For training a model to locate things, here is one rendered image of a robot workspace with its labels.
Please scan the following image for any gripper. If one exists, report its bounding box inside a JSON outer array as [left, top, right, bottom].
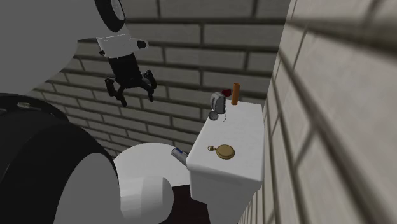
[[104, 52, 158, 108]]

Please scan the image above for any silver can with blue label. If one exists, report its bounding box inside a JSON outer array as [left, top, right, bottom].
[[171, 146, 189, 167]]

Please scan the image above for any orange cylinder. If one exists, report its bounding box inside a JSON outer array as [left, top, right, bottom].
[[230, 81, 241, 106]]

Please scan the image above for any white toilet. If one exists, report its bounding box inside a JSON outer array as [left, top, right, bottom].
[[113, 99, 266, 224]]

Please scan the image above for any gold pocket watch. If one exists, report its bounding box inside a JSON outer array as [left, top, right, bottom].
[[207, 143, 236, 161]]

